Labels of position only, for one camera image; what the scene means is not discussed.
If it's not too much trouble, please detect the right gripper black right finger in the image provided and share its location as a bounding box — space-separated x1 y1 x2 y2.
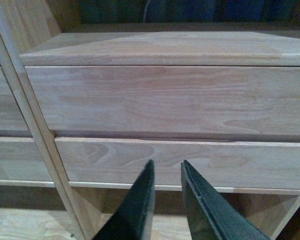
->
181 160 269 240

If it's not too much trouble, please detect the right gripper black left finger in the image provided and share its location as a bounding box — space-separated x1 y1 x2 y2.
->
93 160 155 240

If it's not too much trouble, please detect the left wooden shelf cabinet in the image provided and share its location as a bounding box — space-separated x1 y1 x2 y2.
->
0 12 85 240

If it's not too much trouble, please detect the wooden shelf cabinet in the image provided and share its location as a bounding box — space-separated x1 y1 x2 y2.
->
0 12 85 240
0 0 300 240

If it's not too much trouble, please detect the right wooden shelf cabinet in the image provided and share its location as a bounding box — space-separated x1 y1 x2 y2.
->
0 0 300 240

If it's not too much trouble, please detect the lower wooden drawer, right cabinet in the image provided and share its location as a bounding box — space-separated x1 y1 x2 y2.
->
55 137 300 190

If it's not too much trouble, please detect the wooden drawer, cabinet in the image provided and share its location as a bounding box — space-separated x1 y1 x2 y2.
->
26 66 300 140
0 137 52 182
0 67 30 135
55 137 300 190

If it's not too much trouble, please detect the upper wooden drawer, right cabinet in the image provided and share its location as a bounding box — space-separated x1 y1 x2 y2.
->
26 66 300 140

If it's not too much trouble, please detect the lower wooden drawer, left cabinet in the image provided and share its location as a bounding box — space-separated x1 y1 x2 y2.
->
0 137 52 182

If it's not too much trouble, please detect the upper wooden drawer, left cabinet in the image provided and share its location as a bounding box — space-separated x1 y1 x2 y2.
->
0 67 30 135

